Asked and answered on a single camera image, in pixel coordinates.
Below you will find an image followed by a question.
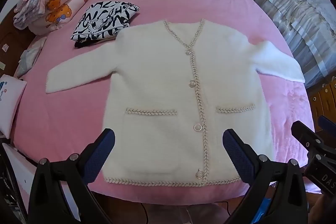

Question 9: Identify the person's right forearm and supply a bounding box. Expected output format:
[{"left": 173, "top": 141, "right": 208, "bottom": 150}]
[{"left": 309, "top": 194, "right": 336, "bottom": 224}]

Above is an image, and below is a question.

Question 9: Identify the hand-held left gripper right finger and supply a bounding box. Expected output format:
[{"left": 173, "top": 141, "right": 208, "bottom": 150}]
[{"left": 222, "top": 129, "right": 307, "bottom": 224}]

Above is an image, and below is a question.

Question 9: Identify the pink bear-print quilt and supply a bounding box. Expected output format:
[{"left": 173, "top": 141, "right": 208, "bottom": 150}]
[{"left": 29, "top": 0, "right": 95, "bottom": 35}]

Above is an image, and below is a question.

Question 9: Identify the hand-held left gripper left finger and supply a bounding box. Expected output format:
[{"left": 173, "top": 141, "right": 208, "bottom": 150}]
[{"left": 28, "top": 128, "right": 116, "bottom": 224}]

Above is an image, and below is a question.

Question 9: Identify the white panel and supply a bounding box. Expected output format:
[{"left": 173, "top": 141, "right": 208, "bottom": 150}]
[{"left": 2, "top": 143, "right": 79, "bottom": 222}]

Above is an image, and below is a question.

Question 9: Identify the white embroidered pillow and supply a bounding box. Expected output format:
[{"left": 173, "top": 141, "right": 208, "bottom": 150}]
[{"left": 0, "top": 74, "right": 27, "bottom": 139}]

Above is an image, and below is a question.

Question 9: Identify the white fluffy cardigan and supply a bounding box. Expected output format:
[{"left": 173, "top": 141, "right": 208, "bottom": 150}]
[{"left": 46, "top": 19, "right": 306, "bottom": 186}]

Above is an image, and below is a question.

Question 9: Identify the wooden headboard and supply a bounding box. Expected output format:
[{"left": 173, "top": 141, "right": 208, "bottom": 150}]
[{"left": 0, "top": 11, "right": 34, "bottom": 77}]

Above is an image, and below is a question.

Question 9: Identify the light blue cloth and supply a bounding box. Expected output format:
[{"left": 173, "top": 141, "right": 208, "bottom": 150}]
[{"left": 14, "top": 36, "right": 48, "bottom": 79}]

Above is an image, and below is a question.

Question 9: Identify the wooden drawer cabinet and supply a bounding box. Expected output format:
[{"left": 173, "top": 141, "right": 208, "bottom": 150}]
[{"left": 307, "top": 80, "right": 336, "bottom": 132}]

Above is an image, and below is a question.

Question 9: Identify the black and white printed garment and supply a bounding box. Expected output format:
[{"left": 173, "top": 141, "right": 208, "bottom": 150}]
[{"left": 70, "top": 0, "right": 140, "bottom": 48}]

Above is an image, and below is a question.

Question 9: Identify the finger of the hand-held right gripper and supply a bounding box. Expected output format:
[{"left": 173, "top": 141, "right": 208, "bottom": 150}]
[
  {"left": 291, "top": 120, "right": 332, "bottom": 161},
  {"left": 318, "top": 116, "right": 336, "bottom": 135}
]

